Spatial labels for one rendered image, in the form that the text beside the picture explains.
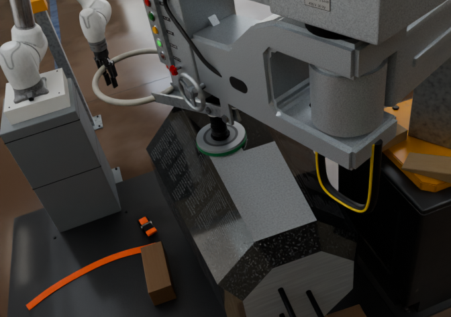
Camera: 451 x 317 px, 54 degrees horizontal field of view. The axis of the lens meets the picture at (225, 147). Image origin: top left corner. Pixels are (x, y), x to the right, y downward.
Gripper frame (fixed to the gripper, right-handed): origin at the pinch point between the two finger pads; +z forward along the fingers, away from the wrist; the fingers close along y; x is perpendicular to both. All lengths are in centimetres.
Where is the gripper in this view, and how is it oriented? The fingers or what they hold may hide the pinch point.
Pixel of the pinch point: (111, 80)
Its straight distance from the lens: 256.4
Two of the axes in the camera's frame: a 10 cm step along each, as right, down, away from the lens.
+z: 1.1, 7.2, 6.8
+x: 5.6, -6.1, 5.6
